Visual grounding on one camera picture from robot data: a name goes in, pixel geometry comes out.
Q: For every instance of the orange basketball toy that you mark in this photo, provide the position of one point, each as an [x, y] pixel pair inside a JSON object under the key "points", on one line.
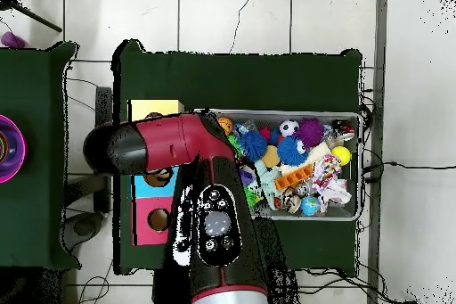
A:
{"points": [[226, 125]]}

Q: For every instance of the crumpled colourful spotted paper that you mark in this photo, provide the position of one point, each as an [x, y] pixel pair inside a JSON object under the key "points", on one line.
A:
{"points": [[331, 182]]}

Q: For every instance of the purple spiky ball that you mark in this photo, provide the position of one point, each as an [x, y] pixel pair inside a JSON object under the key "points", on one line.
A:
{"points": [[309, 133]]}

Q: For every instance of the green puffer ball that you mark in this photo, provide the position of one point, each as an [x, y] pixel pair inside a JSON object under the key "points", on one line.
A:
{"points": [[236, 145]]}

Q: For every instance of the black tripod leg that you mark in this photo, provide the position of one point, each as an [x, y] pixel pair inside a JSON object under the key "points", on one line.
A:
{"points": [[35, 18]]}

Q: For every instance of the small purple object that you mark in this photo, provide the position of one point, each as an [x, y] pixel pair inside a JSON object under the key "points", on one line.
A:
{"points": [[12, 40]]}

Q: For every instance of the black and white soccer ball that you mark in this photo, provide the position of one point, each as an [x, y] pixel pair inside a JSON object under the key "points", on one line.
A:
{"points": [[289, 128]]}

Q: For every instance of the wooden box with three holes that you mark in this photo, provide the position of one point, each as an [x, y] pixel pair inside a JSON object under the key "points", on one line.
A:
{"points": [[142, 232]]}

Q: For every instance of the dark green table cloth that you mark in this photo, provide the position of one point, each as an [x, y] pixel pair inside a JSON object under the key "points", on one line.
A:
{"points": [[249, 83], [35, 86]]}

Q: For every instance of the purple and pink bowl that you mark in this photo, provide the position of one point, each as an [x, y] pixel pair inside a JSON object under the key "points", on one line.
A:
{"points": [[17, 161]]}

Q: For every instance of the blue puffer ball with eye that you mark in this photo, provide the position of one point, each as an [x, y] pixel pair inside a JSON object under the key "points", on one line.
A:
{"points": [[290, 152]]}

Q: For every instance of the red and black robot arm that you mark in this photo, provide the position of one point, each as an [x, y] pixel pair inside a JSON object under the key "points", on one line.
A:
{"points": [[171, 140]]}

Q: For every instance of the long orange building block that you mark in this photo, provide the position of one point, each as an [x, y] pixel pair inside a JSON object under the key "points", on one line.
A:
{"points": [[294, 177]]}

